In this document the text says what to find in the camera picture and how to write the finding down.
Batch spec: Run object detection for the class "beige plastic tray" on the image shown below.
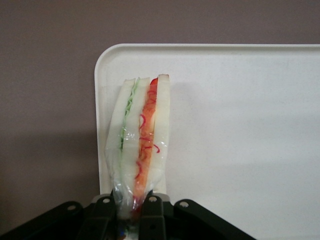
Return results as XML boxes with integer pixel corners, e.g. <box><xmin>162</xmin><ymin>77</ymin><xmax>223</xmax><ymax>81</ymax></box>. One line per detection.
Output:
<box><xmin>93</xmin><ymin>43</ymin><xmax>320</xmax><ymax>240</ymax></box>

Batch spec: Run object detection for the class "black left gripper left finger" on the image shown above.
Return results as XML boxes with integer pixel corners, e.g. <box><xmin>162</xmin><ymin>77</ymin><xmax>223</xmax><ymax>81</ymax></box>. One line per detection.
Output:
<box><xmin>89</xmin><ymin>192</ymin><xmax>119</xmax><ymax>240</ymax></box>

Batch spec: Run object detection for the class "triangle sandwich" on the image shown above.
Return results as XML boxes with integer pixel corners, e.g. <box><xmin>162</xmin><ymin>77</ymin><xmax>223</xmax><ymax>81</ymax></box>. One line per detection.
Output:
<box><xmin>104</xmin><ymin>73</ymin><xmax>172</xmax><ymax>240</ymax></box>

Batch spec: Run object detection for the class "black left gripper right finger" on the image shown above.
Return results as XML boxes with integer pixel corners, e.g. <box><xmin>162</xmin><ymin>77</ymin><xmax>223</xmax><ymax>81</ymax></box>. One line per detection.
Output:
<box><xmin>138</xmin><ymin>191</ymin><xmax>166</xmax><ymax>240</ymax></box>

